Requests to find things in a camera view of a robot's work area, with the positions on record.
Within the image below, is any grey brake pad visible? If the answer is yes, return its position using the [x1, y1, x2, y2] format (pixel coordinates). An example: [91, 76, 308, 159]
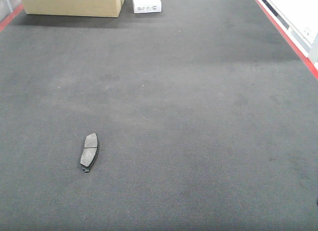
[80, 133, 99, 172]

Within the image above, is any white small box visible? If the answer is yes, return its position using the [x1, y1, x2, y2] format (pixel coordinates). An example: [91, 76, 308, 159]
[132, 0, 162, 14]

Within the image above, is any cardboard box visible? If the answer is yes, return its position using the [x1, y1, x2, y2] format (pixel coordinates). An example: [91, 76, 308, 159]
[21, 0, 125, 17]

